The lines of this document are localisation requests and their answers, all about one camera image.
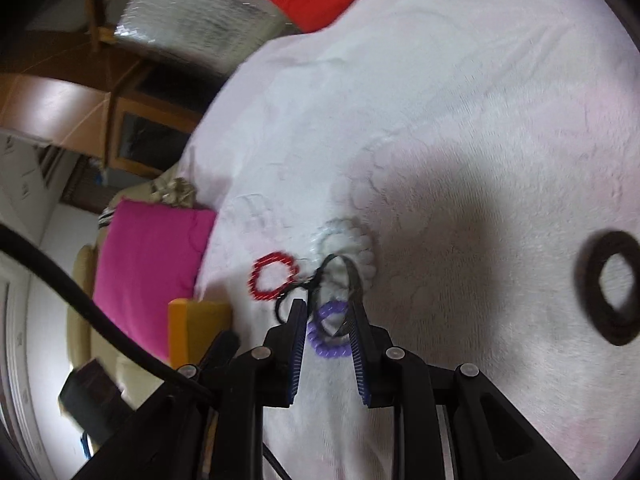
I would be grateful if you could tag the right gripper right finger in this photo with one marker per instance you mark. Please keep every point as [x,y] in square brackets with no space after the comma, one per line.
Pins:
[369,344]

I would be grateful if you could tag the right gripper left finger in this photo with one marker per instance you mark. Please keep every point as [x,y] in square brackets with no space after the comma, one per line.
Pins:
[287,343]

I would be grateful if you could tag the beige leather headboard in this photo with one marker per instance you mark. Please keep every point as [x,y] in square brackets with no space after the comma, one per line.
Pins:
[84,344]

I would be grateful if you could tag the orange cardboard tray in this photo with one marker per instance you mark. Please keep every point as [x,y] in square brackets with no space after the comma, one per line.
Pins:
[192,327]

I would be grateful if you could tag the magenta pillow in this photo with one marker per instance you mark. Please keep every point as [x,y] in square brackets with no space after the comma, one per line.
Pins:
[151,255]

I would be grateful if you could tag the white bed blanket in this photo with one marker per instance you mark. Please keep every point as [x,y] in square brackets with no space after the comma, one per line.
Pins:
[482,144]

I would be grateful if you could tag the wooden cabinet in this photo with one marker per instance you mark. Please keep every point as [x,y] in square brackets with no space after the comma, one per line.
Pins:
[84,120]

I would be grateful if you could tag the silver foil insulation sheet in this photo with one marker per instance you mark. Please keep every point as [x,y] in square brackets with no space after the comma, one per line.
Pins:
[213,35]

